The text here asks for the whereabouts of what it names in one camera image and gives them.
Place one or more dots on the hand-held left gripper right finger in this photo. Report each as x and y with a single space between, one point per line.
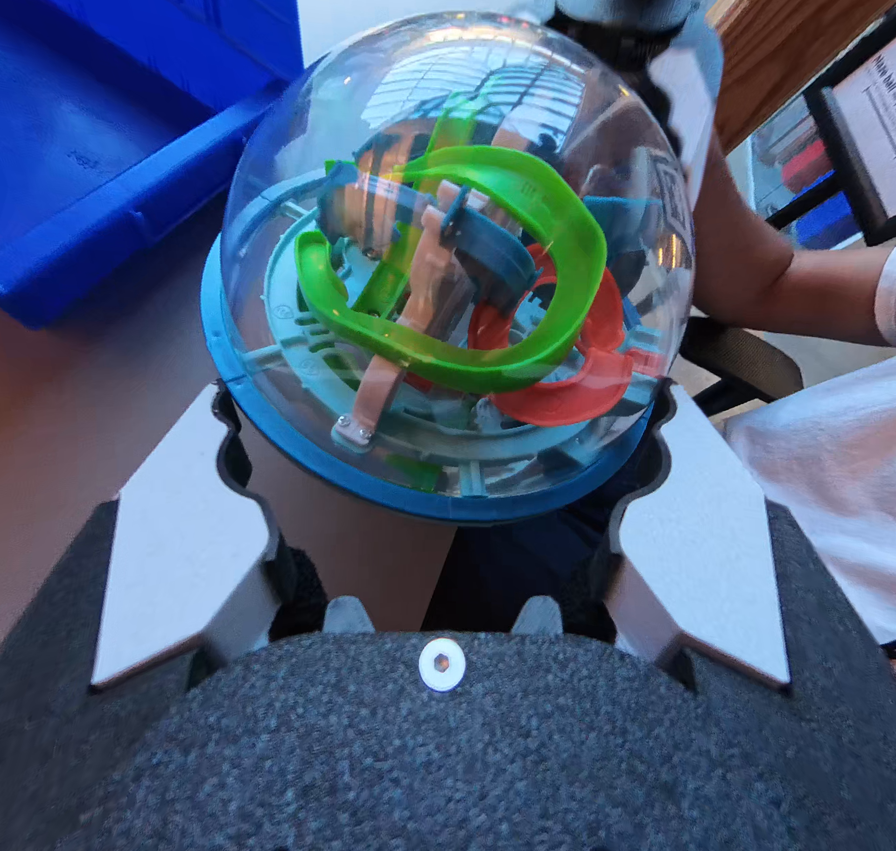
700 557

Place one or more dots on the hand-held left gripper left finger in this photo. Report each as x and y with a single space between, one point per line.
178 550

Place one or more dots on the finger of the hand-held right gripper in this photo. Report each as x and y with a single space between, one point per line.
696 95

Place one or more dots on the clear plastic maze ball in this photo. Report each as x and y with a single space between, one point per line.
448 270

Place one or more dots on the person's right forearm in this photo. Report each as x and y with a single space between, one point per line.
770 270

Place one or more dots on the person's white shirt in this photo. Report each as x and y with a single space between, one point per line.
826 473

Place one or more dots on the black framed task sign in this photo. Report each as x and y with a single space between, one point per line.
868 116

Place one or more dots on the black chair armrest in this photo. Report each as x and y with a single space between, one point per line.
742 368

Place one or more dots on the blue plastic bin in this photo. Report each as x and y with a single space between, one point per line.
119 130

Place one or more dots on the wooden post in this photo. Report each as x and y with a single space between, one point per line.
791 32

